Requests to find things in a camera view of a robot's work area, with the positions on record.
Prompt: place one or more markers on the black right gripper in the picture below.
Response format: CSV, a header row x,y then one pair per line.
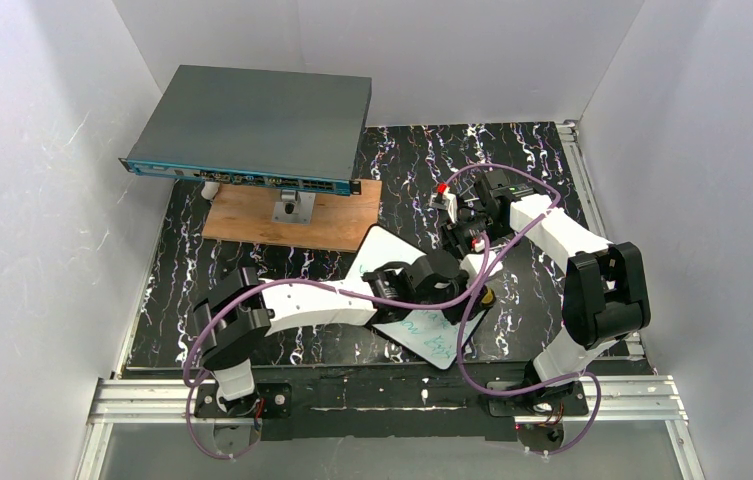
x,y
460,229

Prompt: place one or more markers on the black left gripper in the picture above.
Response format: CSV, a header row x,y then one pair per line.
x,y
476,291

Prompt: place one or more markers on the small whiteboard black frame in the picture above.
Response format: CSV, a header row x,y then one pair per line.
x,y
426,333

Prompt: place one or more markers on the yellow bone-shaped eraser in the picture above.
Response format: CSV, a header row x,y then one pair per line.
x,y
486,300

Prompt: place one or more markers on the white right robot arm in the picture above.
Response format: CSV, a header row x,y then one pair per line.
x,y
605,294

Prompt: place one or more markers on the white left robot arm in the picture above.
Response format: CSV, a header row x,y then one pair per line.
x,y
244,309

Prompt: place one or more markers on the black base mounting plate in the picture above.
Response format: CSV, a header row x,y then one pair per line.
x,y
381,401

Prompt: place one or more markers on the plywood board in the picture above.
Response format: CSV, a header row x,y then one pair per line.
x,y
320,221

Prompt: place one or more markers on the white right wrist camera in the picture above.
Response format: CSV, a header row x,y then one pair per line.
x,y
443,199

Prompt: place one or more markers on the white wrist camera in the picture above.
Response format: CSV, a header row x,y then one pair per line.
x,y
443,199
475,262

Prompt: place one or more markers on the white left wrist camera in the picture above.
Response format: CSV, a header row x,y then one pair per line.
x,y
475,262

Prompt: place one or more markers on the aluminium right side rail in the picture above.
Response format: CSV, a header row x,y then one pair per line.
x,y
569,136

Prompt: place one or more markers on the grey metal bracket stand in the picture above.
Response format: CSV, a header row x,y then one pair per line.
x,y
293,206

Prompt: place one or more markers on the grey network switch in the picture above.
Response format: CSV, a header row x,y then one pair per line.
x,y
272,129

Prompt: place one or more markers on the aluminium front frame rail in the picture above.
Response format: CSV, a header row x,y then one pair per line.
x,y
162,401

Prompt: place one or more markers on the white cylinder switch foot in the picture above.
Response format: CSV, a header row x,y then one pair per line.
x,y
210,190

